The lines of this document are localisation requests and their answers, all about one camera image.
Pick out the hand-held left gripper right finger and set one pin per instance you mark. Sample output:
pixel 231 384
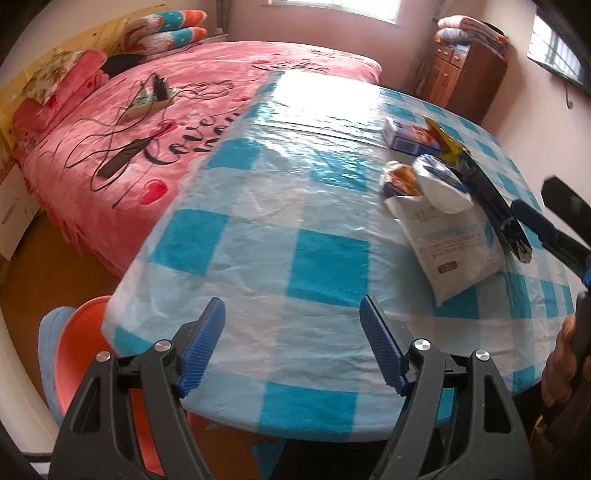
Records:
pixel 381 341

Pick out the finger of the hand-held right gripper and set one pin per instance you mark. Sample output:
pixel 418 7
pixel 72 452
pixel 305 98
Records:
pixel 565 198
pixel 535 221

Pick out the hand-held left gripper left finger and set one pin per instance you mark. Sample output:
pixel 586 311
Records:
pixel 203 346

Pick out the black coffee packet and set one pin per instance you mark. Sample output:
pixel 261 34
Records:
pixel 489 198

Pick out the large grey-white packaging bag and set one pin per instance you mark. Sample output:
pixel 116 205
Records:
pixel 448 249

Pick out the yellow-edged snack packet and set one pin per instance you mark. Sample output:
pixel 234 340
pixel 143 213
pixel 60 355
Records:
pixel 445 141

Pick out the purple cartoon tissue pack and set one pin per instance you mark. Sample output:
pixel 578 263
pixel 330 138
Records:
pixel 406 136

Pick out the person's right forearm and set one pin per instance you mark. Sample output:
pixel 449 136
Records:
pixel 568 438

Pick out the person's right hand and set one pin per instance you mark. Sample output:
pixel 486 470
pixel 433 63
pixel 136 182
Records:
pixel 558 364

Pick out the white plastic bag blue print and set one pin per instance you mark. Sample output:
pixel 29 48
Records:
pixel 443 189

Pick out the orange plastic chair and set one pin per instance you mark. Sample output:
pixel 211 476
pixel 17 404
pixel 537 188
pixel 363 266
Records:
pixel 78 350

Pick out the blue checked plastic tablecloth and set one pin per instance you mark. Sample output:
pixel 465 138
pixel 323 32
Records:
pixel 277 230

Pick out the orange snack packet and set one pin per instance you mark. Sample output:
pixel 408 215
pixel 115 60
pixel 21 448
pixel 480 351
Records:
pixel 401 177

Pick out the brown wooden cabinet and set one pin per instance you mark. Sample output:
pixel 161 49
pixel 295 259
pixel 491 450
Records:
pixel 475 83

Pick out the grey patterned curtain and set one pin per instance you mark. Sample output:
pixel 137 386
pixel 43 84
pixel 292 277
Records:
pixel 421 69

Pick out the folded blankets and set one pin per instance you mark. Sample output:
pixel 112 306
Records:
pixel 471 30

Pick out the black flat device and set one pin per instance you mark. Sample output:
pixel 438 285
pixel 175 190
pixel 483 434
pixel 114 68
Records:
pixel 120 159

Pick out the white nightstand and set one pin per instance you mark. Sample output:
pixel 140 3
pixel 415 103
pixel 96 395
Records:
pixel 14 207

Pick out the beige power strip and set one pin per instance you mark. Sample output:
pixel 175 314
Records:
pixel 145 105

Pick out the bed with pink blanket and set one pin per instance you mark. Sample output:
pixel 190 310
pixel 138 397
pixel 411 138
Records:
pixel 184 92

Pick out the black charger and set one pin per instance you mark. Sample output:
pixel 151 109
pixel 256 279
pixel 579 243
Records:
pixel 162 87

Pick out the black cloth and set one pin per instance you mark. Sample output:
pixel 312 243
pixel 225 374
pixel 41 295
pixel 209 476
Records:
pixel 122 64

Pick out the window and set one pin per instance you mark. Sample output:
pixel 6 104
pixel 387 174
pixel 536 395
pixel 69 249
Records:
pixel 332 7

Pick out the pink plush pillow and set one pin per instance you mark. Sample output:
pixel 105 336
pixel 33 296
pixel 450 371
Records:
pixel 81 76

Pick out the cartoon print pillow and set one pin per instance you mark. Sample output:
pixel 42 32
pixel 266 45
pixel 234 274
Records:
pixel 171 18
pixel 175 39

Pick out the floral pillow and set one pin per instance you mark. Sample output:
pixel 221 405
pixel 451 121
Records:
pixel 51 76

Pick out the yellow wooden headboard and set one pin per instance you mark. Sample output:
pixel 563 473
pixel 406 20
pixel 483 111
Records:
pixel 111 32

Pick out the beige curtain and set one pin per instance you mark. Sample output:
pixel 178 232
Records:
pixel 226 14

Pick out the wall-mounted television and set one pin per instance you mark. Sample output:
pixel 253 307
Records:
pixel 558 46

